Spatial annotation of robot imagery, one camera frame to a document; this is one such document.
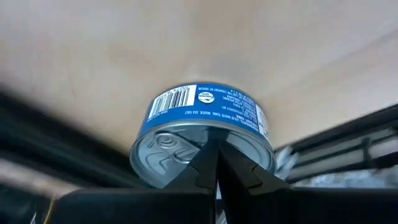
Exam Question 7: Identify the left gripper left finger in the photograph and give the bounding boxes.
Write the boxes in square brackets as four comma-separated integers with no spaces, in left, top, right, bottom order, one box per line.
[51,139,219,224]

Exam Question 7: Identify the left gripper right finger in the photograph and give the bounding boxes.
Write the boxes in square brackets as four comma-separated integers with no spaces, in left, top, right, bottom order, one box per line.
[217,139,398,224]

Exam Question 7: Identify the silver lid can blue label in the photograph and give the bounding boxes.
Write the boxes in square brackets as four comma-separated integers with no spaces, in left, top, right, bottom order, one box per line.
[129,81,277,190]

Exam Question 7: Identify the silver metal bracket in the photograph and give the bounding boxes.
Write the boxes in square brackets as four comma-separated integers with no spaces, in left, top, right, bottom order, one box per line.
[275,145,300,180]

